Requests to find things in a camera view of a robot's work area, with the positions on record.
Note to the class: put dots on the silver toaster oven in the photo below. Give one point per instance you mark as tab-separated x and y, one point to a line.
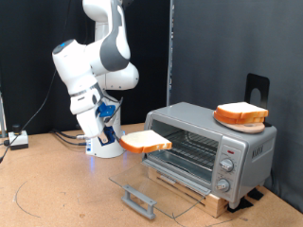
252	151

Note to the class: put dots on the white toast bread slice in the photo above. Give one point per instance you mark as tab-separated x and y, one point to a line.
145	142
241	109
249	120

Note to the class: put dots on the black metal bookend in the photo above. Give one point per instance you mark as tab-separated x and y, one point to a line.
263	82

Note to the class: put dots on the timer knob of oven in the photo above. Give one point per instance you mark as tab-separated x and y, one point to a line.
226	164

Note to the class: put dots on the temperature knob of oven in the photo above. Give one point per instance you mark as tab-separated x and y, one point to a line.
222	185

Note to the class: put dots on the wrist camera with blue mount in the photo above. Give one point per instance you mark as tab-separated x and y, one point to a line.
105	110

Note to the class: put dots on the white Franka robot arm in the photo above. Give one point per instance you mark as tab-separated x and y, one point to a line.
120	75

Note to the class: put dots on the black foam pad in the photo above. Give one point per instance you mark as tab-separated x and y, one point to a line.
256	194
241	205

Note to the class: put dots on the round wooden board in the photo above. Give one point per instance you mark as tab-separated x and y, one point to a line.
249	127

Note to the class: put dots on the vertical metal pole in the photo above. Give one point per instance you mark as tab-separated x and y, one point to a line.
170	47

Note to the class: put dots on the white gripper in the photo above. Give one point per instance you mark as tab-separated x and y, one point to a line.
88	119

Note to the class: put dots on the emergency stop button box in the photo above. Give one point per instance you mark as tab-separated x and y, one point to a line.
18	138

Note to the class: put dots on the metal stand leg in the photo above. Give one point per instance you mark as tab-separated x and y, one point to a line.
2	116

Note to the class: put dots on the wooden crate base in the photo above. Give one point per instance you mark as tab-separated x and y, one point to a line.
217	205

